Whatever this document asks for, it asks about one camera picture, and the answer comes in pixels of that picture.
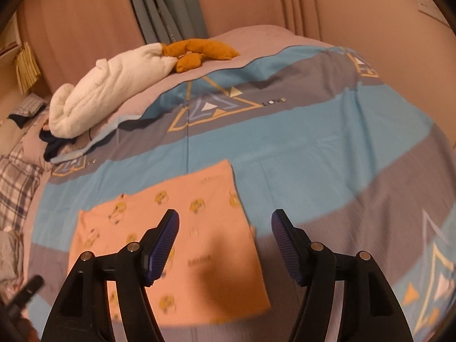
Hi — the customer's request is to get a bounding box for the pink curtain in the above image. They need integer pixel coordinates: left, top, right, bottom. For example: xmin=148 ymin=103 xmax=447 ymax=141
xmin=189 ymin=0 xmax=453 ymax=79
xmin=18 ymin=0 xmax=150 ymax=89

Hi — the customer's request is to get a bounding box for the lavender bed sheet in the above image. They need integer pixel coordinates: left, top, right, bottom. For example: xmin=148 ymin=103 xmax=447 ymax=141
xmin=82 ymin=25 xmax=337 ymax=122

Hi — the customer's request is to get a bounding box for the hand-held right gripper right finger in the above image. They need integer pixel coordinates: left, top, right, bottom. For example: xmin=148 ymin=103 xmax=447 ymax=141
xmin=271 ymin=209 xmax=414 ymax=342

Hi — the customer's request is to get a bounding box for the dark navy cloth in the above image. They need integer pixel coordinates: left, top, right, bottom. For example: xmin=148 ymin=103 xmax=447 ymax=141
xmin=39 ymin=126 xmax=77 ymax=161

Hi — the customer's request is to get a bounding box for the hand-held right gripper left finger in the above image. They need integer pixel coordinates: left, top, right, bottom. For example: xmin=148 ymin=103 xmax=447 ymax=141
xmin=39 ymin=209 xmax=180 ymax=342

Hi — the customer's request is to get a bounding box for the pink duck-print baby garment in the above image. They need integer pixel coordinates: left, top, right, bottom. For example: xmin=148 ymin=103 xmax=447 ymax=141
xmin=68 ymin=160 xmax=271 ymax=323

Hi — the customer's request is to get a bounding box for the blue-grey curtain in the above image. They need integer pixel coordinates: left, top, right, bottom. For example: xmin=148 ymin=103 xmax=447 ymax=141
xmin=123 ymin=0 xmax=209 ymax=45

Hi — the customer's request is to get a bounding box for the plaid pillow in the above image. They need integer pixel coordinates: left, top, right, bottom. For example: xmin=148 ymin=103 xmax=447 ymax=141
xmin=0 ymin=146 xmax=45 ymax=232

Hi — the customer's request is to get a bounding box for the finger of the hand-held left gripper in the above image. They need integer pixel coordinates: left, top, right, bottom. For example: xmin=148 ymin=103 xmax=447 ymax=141
xmin=7 ymin=275 xmax=45 ymax=316

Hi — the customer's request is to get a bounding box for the white plush goose toy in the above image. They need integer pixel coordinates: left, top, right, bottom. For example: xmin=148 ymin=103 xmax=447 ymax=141
xmin=48 ymin=38 xmax=241 ymax=139

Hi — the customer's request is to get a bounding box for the grey cloth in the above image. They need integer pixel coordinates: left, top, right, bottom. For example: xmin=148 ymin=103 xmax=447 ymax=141
xmin=0 ymin=230 xmax=24 ymax=282

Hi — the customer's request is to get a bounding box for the tan woven hanging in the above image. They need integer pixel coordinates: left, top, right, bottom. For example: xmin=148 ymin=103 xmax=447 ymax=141
xmin=16 ymin=43 xmax=41 ymax=93

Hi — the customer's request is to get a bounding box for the lavender pillow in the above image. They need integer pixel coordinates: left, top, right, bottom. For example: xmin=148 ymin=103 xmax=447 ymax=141
xmin=19 ymin=109 xmax=54 ymax=172

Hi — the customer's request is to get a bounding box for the blue and grey striped blanket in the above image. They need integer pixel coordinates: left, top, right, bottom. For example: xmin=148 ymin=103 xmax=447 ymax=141
xmin=27 ymin=44 xmax=453 ymax=342

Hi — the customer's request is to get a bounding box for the folded plaid cloth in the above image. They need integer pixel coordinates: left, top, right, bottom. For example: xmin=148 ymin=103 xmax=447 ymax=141
xmin=14 ymin=94 xmax=48 ymax=115

